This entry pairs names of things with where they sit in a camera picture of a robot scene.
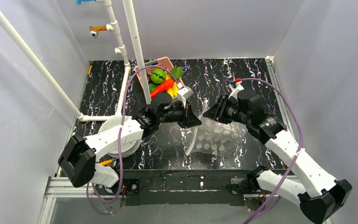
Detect clear polka dot zip bag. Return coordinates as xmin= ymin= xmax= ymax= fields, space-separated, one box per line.
xmin=185 ymin=98 xmax=249 ymax=157

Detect orange toy carrot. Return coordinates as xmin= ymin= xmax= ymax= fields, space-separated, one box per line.
xmin=151 ymin=66 xmax=184 ymax=98

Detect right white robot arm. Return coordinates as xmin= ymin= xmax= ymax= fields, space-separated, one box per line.
xmin=203 ymin=90 xmax=352 ymax=224

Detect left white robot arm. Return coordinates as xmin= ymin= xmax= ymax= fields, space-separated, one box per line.
xmin=58 ymin=93 xmax=202 ymax=188

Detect yellow toy bananas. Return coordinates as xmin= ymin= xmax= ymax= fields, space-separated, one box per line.
xmin=165 ymin=71 xmax=179 ymax=97

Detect green toy vegetable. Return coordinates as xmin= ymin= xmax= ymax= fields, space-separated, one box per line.
xmin=148 ymin=83 xmax=159 ymax=93

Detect green toy watermelon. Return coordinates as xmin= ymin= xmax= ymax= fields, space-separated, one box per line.
xmin=150 ymin=69 xmax=166 ymax=84

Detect pink plastic basket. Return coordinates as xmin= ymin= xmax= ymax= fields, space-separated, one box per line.
xmin=144 ymin=57 xmax=185 ymax=101

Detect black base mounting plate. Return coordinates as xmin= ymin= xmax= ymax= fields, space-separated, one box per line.
xmin=124 ymin=169 xmax=269 ymax=206

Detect orange toy faucet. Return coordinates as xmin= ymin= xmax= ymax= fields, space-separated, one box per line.
xmin=89 ymin=25 xmax=107 ymax=38

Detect blue toy faucet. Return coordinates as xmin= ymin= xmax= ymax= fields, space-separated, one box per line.
xmin=76 ymin=0 xmax=96 ymax=5

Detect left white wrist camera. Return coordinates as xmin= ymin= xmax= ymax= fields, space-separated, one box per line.
xmin=177 ymin=86 xmax=193 ymax=108

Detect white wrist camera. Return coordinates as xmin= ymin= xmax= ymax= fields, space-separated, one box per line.
xmin=229 ymin=78 xmax=244 ymax=100
xmin=177 ymin=86 xmax=193 ymax=108

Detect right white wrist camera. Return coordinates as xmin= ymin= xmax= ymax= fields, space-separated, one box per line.
xmin=229 ymin=78 xmax=244 ymax=100

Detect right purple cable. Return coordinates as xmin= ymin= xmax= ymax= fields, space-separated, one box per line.
xmin=240 ymin=77 xmax=304 ymax=224

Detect orange handled screwdriver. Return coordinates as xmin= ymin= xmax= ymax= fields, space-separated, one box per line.
xmin=99 ymin=159 xmax=114 ymax=166

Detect white PVC pipe frame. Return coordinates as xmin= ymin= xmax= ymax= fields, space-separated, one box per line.
xmin=0 ymin=0 xmax=152 ymax=122

